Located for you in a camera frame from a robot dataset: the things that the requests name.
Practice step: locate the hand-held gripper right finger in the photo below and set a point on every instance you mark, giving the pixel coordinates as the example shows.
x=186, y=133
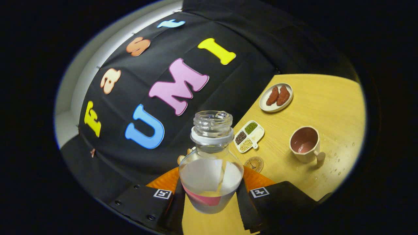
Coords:
x=246, y=209

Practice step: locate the round brown coaster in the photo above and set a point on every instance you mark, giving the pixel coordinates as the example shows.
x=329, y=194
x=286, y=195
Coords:
x=256, y=164

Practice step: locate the wooden table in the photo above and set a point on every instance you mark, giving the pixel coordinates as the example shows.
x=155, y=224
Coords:
x=326, y=107

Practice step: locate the clear plastic juice bottle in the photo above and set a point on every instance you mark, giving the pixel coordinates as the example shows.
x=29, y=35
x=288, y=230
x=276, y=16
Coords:
x=210, y=176

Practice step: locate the pink cloth clip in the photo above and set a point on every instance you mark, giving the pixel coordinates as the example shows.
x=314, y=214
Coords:
x=93, y=152

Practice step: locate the toast slice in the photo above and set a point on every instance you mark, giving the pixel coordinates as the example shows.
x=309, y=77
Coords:
x=190, y=150
x=181, y=159

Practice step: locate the white oval plate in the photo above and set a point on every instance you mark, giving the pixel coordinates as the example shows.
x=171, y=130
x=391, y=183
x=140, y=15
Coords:
x=265, y=106

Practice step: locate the white divided bean dish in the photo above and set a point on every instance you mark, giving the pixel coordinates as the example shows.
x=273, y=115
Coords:
x=258, y=133

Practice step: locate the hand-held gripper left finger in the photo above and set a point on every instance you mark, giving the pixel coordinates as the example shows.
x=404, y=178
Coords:
x=174, y=212

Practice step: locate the brown meat piece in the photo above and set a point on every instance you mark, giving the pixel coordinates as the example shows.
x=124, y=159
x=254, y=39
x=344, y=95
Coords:
x=283, y=95
x=272, y=96

